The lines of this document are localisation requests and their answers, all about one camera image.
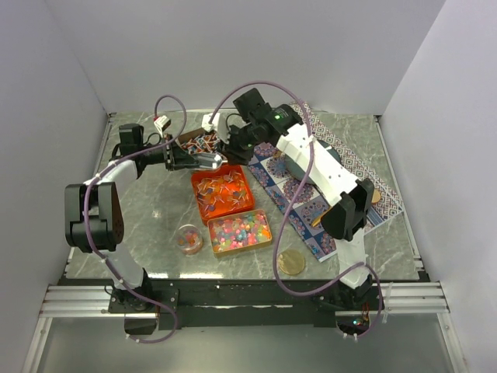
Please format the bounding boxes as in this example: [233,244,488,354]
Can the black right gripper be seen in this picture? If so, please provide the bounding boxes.
[216,123,260,168]

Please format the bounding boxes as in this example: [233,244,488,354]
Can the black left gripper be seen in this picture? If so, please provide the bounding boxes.
[139,134,200,172]

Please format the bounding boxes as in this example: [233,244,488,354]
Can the silver metal scoop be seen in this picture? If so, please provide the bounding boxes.
[193,152,228,170]

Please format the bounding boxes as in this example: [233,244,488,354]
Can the orange tin lollipop candies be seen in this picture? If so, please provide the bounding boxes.
[190,166,255,225]

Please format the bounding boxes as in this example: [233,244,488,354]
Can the clear plastic jar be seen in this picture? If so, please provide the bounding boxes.
[175,225,203,255]

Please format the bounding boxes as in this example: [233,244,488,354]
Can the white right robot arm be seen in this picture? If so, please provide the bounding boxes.
[219,82,376,310]

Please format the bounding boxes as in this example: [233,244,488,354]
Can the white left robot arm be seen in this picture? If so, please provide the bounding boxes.
[64,124,200,312]

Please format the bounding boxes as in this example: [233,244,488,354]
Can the gold tin colourful jelly candies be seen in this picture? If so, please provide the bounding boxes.
[207,209,273,257]

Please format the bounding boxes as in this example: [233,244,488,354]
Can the teal round plate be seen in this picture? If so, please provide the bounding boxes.
[284,140,342,181]

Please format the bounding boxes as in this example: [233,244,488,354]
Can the patterned blue placemat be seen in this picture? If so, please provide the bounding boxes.
[244,99,404,263]

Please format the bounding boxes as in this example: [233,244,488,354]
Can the gold knife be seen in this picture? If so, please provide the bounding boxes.
[311,212,326,228]

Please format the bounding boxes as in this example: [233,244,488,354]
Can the gold round jar lid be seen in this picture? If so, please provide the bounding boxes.
[277,249,305,276]

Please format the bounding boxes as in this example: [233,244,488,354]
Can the small copper cup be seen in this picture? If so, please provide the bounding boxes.
[371,189,382,204]

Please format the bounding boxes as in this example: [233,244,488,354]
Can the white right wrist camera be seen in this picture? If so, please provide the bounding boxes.
[201,113,230,144]

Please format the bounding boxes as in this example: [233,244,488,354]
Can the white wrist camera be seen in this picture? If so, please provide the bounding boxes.
[154,115,171,136]
[201,113,230,144]

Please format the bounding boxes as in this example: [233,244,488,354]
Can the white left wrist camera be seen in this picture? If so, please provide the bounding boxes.
[154,115,171,136]

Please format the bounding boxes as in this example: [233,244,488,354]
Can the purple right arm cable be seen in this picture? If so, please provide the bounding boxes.
[209,80,381,338]

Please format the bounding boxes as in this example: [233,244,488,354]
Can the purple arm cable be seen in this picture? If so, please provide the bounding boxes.
[209,80,381,338]
[83,94,187,345]

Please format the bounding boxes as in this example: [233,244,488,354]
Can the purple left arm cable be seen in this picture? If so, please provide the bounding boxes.
[83,94,187,345]

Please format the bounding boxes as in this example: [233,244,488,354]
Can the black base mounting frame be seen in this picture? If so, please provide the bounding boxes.
[108,278,384,334]

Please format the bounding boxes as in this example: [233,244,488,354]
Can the aluminium rail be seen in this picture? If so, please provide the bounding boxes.
[333,282,450,316]

